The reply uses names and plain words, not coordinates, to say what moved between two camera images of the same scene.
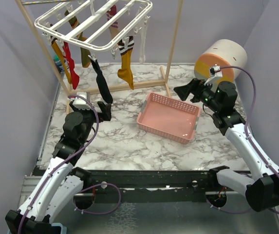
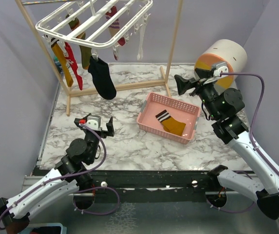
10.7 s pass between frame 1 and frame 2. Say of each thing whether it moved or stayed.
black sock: moved
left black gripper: moved
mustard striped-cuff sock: moved
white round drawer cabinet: stayed
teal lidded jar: stayed
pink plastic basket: stayed
